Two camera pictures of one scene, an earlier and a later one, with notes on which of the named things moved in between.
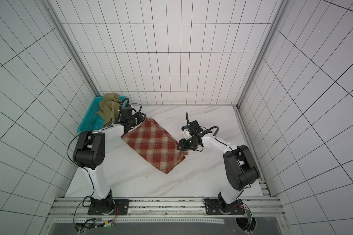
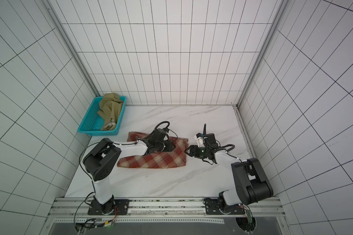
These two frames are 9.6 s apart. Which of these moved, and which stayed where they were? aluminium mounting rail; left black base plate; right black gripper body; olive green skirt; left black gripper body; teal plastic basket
Moved: right black gripper body; left black gripper body
Stayed: left black base plate; olive green skirt; aluminium mounting rail; teal plastic basket
